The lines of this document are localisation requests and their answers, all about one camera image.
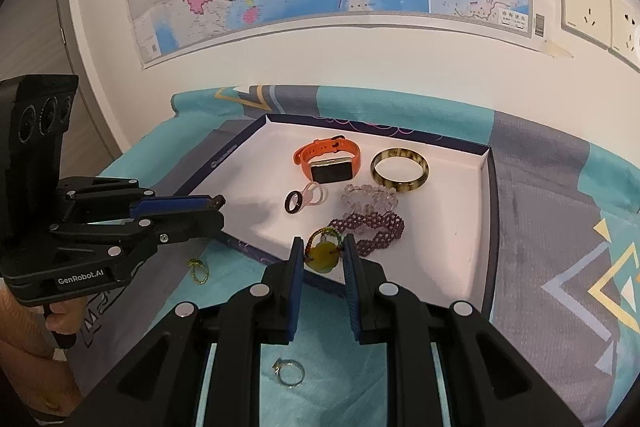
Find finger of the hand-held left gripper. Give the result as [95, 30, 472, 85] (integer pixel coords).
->
[50, 209, 225, 268]
[55, 178, 227, 226]

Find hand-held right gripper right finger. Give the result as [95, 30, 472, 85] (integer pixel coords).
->
[341, 234, 583, 427]

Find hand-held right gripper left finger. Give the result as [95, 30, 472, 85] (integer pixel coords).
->
[65, 236, 306, 427]

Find green jade pendant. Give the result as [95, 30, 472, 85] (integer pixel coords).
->
[305, 227, 345, 274]

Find purple beaded bracelet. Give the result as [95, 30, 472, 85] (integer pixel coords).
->
[327, 209, 405, 258]

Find black ring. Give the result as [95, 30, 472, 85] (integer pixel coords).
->
[284, 189, 307, 214]

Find clear crystal bead bracelet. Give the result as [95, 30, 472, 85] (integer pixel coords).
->
[340, 183, 400, 213]

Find tortoiseshell bangle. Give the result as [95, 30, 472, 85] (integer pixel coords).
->
[370, 148, 430, 196]

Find orange smartwatch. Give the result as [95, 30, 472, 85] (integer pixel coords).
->
[293, 134, 362, 184]

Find navy shallow box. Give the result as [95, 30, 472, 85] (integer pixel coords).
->
[172, 113, 501, 323]

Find person's left forearm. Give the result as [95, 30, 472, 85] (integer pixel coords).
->
[0, 336, 84, 419]

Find person's left hand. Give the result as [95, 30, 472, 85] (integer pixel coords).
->
[0, 294, 83, 348]

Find grey door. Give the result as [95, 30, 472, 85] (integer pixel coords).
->
[0, 0, 126, 158]

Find teal grey printed blanket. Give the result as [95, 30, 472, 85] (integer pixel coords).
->
[65, 84, 640, 427]

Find yellowed tape strip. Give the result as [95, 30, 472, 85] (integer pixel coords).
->
[544, 40, 575, 58]

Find green braided cord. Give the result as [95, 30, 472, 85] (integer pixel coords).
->
[187, 258, 209, 286]

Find silver ring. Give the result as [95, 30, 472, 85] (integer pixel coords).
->
[272, 358, 306, 389]

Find white wall outlet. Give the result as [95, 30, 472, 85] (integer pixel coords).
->
[609, 0, 640, 70]
[559, 0, 613, 49]

